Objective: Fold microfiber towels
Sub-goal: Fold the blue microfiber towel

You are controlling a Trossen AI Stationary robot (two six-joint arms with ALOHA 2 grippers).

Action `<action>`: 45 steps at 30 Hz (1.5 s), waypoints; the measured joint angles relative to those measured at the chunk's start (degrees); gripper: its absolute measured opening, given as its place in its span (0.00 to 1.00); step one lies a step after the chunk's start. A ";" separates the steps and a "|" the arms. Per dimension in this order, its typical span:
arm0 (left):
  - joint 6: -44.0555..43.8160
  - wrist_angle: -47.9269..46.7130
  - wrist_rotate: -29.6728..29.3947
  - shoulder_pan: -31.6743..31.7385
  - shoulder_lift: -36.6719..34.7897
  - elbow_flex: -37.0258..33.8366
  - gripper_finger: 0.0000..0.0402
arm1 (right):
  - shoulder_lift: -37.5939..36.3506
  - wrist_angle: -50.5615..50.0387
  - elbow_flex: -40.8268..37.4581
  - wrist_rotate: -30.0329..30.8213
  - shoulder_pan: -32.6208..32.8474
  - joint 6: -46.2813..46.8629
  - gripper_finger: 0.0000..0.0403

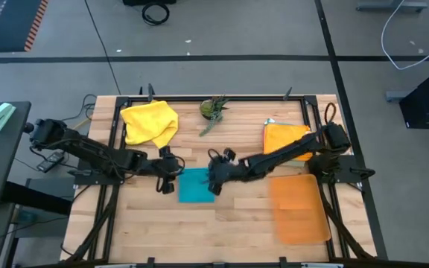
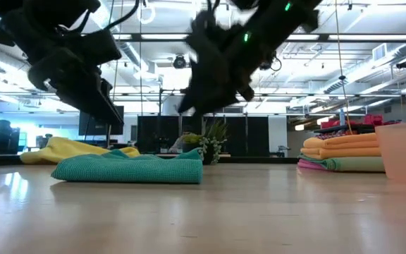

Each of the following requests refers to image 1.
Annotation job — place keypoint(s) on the grey table foot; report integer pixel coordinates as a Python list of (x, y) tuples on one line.
[(389, 5)]

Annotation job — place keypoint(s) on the orange microfiber towel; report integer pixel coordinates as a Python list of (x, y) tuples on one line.
[(281, 136)]

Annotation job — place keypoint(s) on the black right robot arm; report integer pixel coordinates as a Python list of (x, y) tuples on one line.
[(285, 154)]

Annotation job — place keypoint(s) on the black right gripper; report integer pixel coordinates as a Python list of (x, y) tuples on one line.
[(223, 170)]

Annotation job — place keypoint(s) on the black floor mat orange edge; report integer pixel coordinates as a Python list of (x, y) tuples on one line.
[(9, 26)]

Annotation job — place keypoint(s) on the black power adapter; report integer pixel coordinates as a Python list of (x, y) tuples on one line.
[(50, 162)]

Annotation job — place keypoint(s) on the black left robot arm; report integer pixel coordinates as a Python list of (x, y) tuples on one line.
[(88, 149)]

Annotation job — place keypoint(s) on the black metal rig frame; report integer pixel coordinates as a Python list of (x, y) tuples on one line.
[(122, 101)]

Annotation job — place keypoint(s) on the potted succulent in black bowl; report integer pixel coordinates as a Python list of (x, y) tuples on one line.
[(209, 109)]

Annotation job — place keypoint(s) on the black cabinet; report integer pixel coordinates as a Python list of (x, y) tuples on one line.
[(428, 100)]

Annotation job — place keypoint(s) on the yellow microfiber towel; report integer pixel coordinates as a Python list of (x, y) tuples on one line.
[(147, 121)]

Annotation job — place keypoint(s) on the black equipment base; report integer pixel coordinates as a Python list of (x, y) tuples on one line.
[(149, 2)]

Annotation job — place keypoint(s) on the teal microfiber towel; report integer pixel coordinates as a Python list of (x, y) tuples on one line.
[(196, 188)]

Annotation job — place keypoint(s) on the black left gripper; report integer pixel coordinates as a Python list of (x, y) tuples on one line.
[(170, 166)]

